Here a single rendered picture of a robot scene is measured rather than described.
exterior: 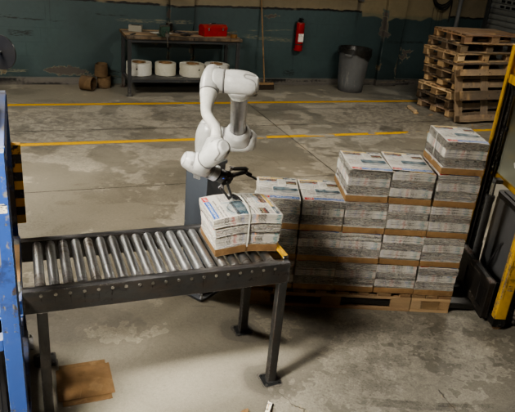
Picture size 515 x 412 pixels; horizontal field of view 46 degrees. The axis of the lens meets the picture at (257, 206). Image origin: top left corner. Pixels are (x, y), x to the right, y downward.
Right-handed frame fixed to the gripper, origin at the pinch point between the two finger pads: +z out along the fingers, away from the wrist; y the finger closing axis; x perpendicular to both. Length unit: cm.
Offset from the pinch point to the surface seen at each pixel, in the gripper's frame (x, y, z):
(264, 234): 14.2, 15.9, 15.5
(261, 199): -4.8, 3.1, 14.0
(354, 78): -640, -120, 427
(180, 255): 9, 47, -19
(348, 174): -36, -29, 79
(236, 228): 14.6, 18.9, -1.4
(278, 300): 29, 43, 36
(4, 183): 48, 29, -120
